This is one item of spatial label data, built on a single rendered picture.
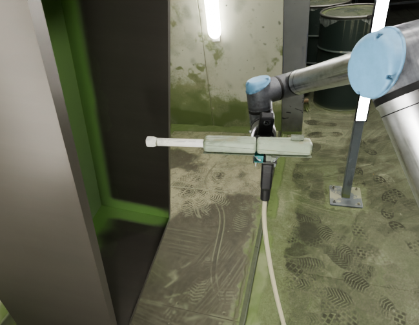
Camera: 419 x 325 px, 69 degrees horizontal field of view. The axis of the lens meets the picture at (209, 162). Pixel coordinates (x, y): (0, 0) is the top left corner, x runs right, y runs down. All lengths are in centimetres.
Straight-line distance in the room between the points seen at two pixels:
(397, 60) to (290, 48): 201
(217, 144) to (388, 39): 48
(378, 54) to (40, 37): 53
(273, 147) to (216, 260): 107
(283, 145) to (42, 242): 64
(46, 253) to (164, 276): 109
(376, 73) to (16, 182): 68
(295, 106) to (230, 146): 193
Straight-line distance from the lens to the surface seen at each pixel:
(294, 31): 256
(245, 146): 87
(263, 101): 112
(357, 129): 195
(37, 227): 74
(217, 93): 283
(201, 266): 181
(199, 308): 168
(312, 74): 104
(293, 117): 282
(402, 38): 64
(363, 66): 65
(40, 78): 49
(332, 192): 228
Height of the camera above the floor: 150
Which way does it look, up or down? 35 degrees down
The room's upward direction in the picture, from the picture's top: 9 degrees counter-clockwise
